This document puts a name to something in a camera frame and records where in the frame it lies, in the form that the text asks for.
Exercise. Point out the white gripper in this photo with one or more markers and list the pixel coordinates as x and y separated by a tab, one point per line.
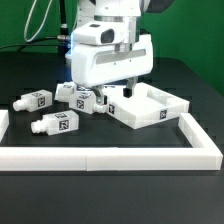
92	66

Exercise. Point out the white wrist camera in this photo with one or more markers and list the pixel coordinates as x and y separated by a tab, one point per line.
99	33

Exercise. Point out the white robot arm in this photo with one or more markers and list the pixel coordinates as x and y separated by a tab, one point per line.
127	12

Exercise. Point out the white square tabletop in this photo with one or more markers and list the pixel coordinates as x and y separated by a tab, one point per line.
147	106

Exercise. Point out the white U-shaped fence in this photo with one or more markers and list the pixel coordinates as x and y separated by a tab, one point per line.
203	154

